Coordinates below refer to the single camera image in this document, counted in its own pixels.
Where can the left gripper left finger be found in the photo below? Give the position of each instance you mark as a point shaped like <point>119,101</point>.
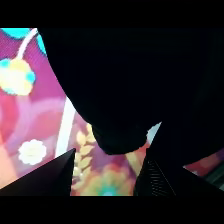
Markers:
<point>50,178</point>

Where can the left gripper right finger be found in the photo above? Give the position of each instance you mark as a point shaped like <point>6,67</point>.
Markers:
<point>166,183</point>

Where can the dark jeans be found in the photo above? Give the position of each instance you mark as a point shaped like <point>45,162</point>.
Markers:
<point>133,83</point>

